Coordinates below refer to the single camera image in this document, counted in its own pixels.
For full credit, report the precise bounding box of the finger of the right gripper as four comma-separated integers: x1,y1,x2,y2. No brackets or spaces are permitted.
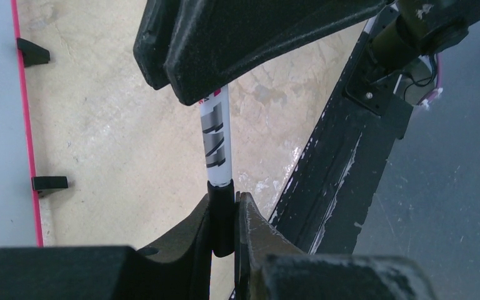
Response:
132,1,191,90
164,1,386,106

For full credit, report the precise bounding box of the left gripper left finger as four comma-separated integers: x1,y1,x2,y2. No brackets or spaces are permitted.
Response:
0,197,211,299

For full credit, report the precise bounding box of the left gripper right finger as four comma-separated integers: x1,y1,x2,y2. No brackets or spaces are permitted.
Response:
234,192,437,299

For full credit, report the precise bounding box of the black whiteboard marker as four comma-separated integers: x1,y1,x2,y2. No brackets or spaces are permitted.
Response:
199,85,233,188

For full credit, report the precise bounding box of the black marker cap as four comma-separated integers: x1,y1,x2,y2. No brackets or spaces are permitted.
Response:
207,180,236,258

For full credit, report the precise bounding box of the whiteboard with red frame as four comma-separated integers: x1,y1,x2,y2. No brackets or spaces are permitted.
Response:
0,1,43,247

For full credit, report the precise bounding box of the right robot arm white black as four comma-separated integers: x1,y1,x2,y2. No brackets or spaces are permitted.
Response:
133,1,480,106

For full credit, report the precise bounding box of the black whiteboard stand foot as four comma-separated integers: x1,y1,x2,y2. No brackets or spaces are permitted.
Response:
16,37,51,68

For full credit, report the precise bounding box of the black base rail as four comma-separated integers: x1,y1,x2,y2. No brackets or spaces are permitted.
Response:
269,6,413,254

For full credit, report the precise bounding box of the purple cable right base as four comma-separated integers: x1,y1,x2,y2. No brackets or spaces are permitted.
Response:
416,54,446,111

